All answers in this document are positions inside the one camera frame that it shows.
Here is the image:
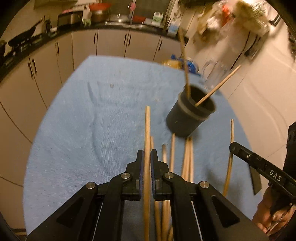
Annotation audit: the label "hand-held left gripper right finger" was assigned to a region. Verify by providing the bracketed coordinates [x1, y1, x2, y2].
[150, 149, 270, 241]

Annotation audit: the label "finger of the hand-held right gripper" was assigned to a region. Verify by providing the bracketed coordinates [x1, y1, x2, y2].
[230, 142, 295, 193]
[249, 166, 262, 195]

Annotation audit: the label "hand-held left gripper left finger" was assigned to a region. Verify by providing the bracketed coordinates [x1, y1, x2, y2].
[26, 149, 145, 241]

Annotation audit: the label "light wooden chopstick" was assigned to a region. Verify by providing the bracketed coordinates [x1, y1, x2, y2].
[195, 65, 242, 107]
[177, 28, 192, 98]
[143, 106, 151, 241]
[222, 119, 234, 197]

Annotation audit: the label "black utensil cup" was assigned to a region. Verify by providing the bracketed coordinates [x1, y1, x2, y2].
[166, 84, 216, 138]

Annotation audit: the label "person's right hand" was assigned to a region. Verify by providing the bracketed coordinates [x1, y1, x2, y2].
[252, 185, 292, 234]

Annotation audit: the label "blue towel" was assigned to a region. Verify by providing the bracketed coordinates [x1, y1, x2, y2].
[23, 55, 263, 241]

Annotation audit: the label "yellow plastic bag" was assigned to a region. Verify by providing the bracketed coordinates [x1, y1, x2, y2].
[163, 59, 183, 69]

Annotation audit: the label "blue plastic bag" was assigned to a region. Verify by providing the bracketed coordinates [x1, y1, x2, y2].
[171, 54, 200, 75]

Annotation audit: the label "beige lower kitchen cabinets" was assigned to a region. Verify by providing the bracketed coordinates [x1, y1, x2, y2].
[0, 28, 185, 186]

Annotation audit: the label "white printed plastic bag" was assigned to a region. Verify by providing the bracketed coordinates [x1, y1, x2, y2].
[233, 0, 270, 34]

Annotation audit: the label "white bottle with blue label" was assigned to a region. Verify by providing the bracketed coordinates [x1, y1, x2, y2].
[168, 19, 181, 36]

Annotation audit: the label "clear plastic bag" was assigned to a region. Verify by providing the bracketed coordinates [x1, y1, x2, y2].
[196, 0, 234, 44]

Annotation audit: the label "steel sink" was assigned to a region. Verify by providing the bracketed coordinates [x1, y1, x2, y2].
[105, 21, 144, 27]

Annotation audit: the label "orange plastic bag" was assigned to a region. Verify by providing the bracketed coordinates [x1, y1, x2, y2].
[221, 5, 232, 22]

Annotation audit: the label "white bottle with green label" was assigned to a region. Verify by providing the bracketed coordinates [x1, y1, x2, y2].
[151, 11, 164, 26]

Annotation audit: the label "silver pot lid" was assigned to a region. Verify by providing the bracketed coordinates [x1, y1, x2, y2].
[111, 14, 129, 23]

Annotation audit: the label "black kitchen countertop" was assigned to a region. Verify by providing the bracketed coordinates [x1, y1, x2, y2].
[0, 22, 190, 80]

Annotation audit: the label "faucet with pink cloth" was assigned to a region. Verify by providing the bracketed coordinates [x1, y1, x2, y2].
[129, 0, 137, 24]

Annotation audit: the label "kitchen window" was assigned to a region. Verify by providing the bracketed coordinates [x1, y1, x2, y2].
[102, 0, 173, 19]

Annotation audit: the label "black and silver bread maker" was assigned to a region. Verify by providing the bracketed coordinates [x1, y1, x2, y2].
[57, 11, 84, 27]

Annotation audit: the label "gas stove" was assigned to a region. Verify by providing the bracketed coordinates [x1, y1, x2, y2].
[17, 35, 45, 53]

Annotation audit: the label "red basin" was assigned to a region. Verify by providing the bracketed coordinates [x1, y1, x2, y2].
[89, 3, 111, 11]

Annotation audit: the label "black wok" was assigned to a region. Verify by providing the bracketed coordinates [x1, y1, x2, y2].
[8, 20, 44, 47]

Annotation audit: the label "wall socket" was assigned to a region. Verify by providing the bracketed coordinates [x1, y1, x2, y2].
[245, 37, 261, 59]

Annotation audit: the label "black cable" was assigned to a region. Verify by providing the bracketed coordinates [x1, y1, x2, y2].
[229, 30, 252, 70]

